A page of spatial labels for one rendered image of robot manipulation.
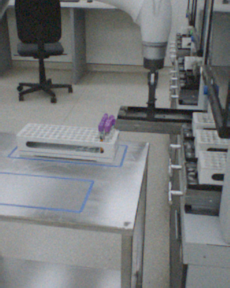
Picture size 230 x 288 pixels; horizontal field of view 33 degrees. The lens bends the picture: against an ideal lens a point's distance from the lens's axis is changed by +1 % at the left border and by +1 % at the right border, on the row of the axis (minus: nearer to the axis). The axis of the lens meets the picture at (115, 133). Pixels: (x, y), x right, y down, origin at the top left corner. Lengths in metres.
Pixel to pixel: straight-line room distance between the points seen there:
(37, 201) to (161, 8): 0.74
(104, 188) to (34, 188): 0.18
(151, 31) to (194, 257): 0.73
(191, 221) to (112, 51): 4.17
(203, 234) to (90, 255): 1.10
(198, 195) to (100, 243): 1.12
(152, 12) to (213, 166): 0.56
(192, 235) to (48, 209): 0.36
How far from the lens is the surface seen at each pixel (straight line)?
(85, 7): 4.38
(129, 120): 1.48
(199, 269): 1.06
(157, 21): 1.34
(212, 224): 1.07
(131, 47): 5.05
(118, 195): 0.99
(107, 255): 2.05
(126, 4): 1.51
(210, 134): 1.25
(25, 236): 2.21
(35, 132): 1.20
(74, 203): 0.97
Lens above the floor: 1.37
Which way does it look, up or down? 24 degrees down
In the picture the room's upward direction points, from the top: 1 degrees clockwise
